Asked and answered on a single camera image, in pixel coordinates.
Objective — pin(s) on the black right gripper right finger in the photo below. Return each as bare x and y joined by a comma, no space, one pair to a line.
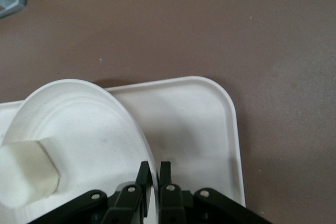
170,203

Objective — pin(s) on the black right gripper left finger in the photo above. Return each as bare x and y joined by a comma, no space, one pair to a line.
131,203

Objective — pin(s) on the cream round plate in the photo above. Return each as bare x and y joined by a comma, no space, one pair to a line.
92,134

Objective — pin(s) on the white steamed bun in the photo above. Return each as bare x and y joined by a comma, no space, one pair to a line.
23,169

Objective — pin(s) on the cream rabbit print tray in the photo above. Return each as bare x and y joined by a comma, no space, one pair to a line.
189,119

